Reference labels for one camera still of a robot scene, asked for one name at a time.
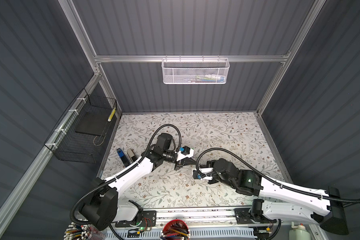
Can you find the clear pencil jar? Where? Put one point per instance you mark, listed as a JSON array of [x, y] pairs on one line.
[[78, 232]]

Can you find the yellow marker pen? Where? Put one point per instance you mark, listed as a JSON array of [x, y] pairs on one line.
[[111, 115]]

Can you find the black wire wall basket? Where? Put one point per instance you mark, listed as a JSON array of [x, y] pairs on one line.
[[84, 132]]

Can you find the white plastic bottle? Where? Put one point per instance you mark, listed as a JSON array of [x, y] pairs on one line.
[[299, 232]]

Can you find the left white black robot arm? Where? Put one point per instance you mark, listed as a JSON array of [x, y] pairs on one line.
[[103, 206]]

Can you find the white mesh wall basket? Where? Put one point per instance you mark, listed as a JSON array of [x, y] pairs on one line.
[[195, 70]]

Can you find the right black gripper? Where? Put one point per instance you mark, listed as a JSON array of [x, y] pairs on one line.
[[211, 180]]

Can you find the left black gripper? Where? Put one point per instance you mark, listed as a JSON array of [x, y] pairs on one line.
[[180, 164]]

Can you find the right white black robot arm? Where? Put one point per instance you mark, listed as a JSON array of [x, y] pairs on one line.
[[279, 200]]

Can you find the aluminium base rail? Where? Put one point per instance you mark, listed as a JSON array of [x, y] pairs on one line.
[[218, 222]]

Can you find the blue usb stick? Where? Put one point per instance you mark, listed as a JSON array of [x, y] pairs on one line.
[[126, 162]]

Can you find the red pencil cup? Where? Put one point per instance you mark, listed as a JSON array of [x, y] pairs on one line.
[[175, 230]]

